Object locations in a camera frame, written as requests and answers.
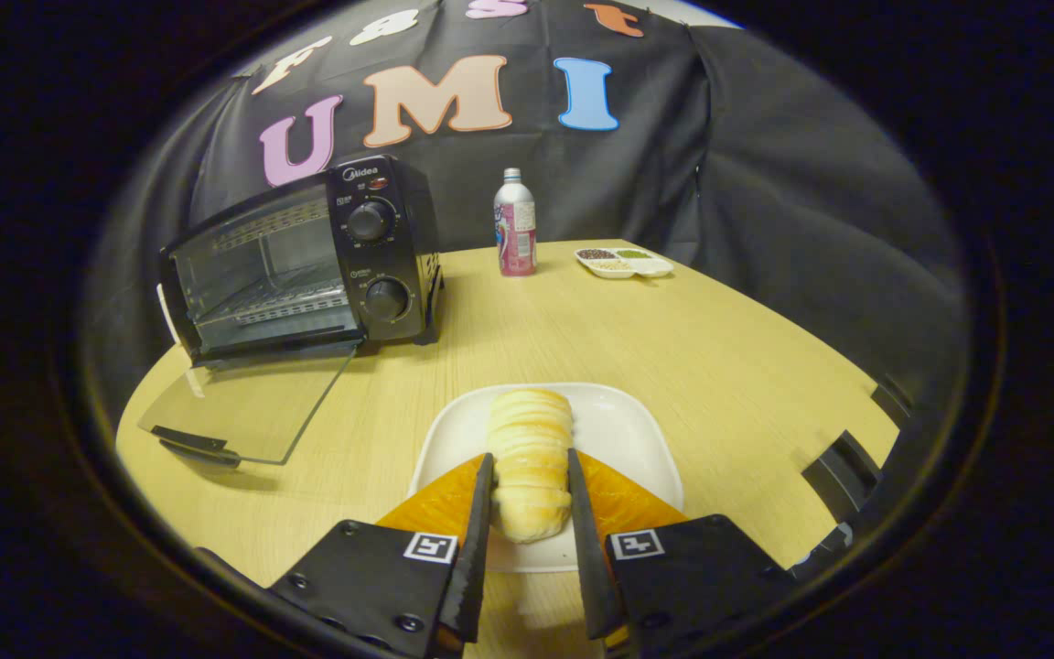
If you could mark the black backdrop cloth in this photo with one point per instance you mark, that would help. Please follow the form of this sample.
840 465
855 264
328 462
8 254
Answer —
765 183

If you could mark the black bracket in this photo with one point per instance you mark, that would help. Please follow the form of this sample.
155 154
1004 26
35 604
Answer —
843 474
893 400

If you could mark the black toaster oven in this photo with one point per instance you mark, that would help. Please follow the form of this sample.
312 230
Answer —
381 247

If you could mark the silver pink drink bottle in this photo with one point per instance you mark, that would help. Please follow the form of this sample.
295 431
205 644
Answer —
516 238

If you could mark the spiral bread roll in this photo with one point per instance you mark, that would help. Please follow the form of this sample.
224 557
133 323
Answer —
532 458

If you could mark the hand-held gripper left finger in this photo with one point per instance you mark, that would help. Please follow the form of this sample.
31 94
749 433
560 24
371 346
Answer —
477 549

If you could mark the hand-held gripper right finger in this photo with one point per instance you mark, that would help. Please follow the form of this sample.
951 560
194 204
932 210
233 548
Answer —
586 567

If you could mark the white divided condiment dish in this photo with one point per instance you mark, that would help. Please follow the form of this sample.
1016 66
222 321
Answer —
657 267

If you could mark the white square plate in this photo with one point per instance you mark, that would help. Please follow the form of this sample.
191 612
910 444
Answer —
618 430

